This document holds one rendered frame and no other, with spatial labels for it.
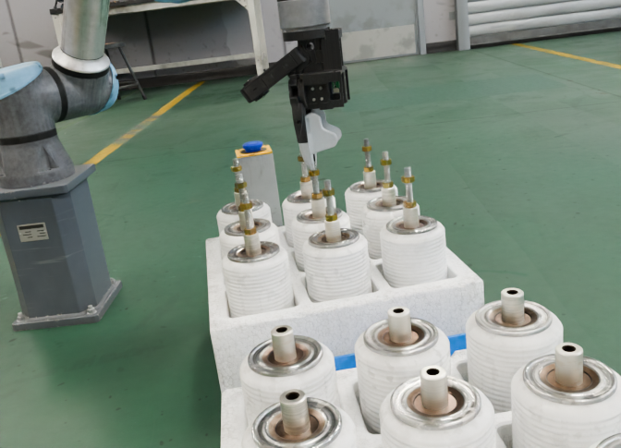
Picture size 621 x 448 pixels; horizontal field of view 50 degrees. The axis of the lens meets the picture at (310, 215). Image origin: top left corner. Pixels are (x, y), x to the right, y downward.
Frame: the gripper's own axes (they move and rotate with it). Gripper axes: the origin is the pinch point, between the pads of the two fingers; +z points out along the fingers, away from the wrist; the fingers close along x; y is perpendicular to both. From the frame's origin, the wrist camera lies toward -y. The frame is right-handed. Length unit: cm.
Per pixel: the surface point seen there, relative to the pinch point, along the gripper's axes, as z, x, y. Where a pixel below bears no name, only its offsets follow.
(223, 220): 10.1, 2.9, -16.9
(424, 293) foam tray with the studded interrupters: 16.7, -14.5, 17.6
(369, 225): 11.7, 0.8, 8.6
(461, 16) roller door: 5, 521, 36
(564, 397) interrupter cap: 9, -51, 30
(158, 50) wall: 3, 482, -234
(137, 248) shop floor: 35, 56, -63
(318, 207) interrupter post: 7.5, -1.0, 1.0
